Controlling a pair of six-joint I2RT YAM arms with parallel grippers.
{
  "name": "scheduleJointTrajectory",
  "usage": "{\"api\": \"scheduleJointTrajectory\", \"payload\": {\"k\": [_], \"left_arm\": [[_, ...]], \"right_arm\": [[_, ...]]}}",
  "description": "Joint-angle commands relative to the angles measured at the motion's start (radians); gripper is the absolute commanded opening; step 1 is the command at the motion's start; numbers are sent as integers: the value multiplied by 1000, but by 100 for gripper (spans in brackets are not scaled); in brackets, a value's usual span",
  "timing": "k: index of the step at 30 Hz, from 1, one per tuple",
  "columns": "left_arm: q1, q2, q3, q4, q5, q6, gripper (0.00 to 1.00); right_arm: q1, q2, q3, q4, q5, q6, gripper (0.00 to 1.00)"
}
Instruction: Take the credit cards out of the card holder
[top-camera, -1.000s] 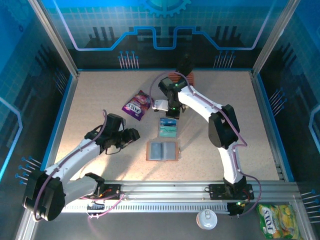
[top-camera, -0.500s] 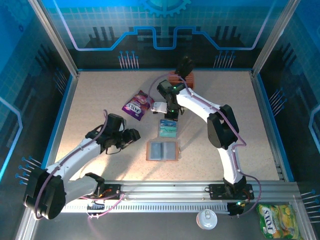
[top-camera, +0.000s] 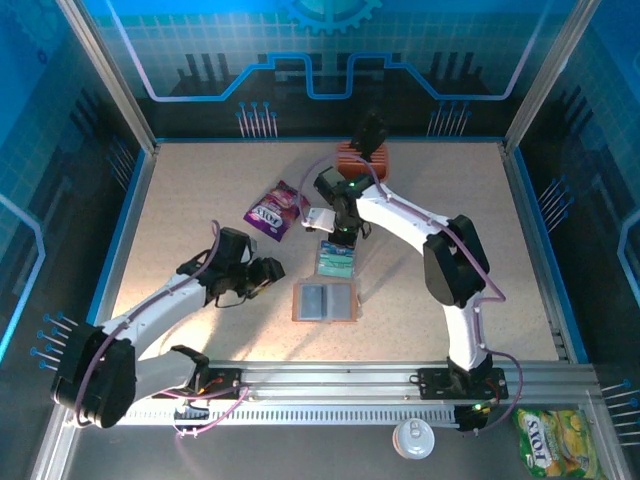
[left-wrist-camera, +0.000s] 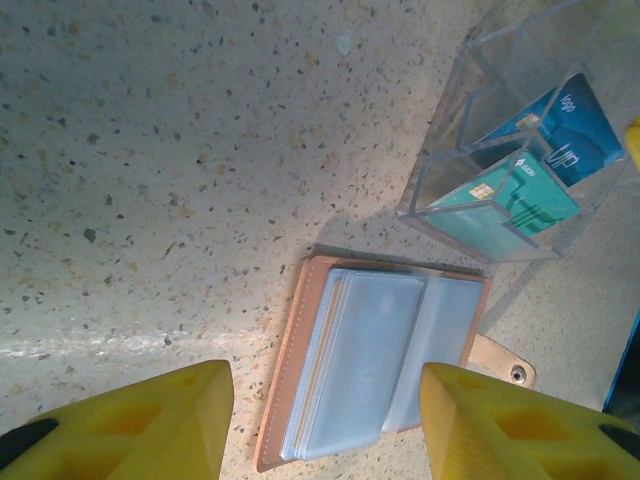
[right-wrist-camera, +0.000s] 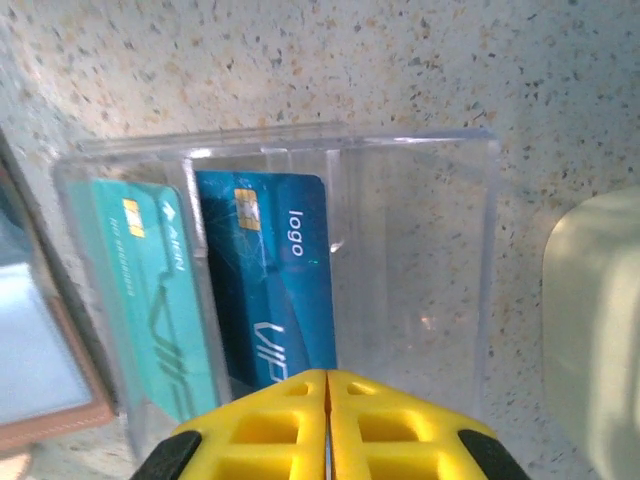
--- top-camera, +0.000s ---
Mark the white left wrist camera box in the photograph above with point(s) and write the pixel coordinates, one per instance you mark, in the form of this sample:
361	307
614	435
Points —
251	250

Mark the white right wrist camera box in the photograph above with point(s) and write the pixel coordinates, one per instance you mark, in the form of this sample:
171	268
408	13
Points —
319	219

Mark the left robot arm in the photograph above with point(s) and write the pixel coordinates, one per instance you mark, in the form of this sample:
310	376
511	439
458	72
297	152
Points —
150	315

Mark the yellow green candy bag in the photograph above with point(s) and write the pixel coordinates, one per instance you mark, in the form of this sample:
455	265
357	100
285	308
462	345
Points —
555	440

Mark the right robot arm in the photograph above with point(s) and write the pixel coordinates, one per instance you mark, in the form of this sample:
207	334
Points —
400	215

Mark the purple candy bag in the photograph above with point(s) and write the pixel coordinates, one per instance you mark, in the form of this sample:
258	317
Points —
275	210

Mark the white tin can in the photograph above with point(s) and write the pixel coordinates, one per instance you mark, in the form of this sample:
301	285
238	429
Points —
414	440

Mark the grey blue card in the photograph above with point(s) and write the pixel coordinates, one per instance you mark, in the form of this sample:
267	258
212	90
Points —
312	302

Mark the aluminium side rail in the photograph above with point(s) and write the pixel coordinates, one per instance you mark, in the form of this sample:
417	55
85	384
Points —
134	210
524	210

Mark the black controller box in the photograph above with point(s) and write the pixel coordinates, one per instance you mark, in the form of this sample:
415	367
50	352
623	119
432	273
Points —
470	420

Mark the cream knife block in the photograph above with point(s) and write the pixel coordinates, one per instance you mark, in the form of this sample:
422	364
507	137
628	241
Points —
382	160

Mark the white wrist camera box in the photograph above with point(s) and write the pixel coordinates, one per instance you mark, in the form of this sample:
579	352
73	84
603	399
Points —
319	219
251	250

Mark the brown leather card holder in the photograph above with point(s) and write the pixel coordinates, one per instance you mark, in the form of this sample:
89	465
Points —
356	302

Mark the teal card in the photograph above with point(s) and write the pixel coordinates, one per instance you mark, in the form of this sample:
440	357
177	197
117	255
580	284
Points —
335	267

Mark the aluminium front frame rail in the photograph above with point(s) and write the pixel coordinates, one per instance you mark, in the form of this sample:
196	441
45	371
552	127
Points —
325	377

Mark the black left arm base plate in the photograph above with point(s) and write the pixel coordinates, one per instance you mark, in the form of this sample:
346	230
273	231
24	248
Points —
225	385

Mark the aluminium frame post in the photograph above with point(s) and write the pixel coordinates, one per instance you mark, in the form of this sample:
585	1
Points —
111	75
548	75

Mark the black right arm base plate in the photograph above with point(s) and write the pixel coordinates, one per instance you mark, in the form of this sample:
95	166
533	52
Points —
435	384

